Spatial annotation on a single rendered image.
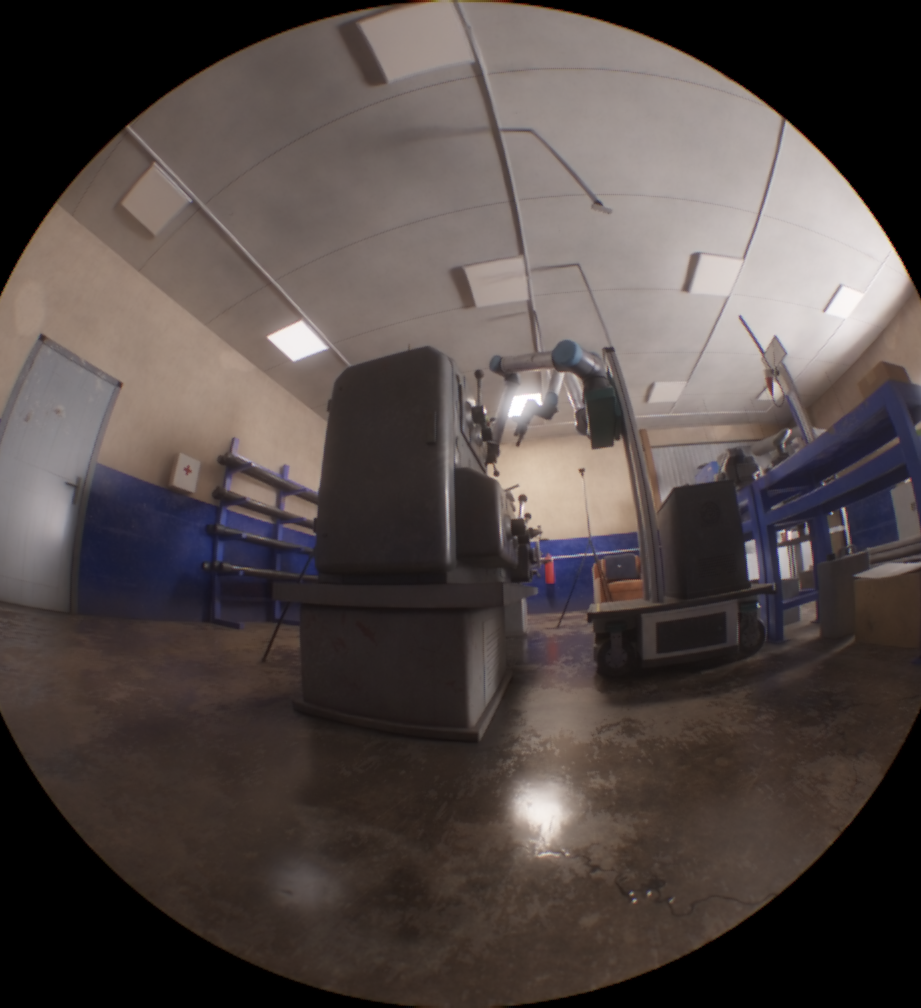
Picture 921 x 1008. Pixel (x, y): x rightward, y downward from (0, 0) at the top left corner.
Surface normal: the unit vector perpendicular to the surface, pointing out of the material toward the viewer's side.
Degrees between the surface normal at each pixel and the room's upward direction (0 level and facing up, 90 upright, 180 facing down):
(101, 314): 90
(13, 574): 90
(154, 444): 90
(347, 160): 180
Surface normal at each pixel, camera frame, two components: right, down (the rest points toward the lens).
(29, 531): 0.97, -0.09
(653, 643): -0.40, -0.23
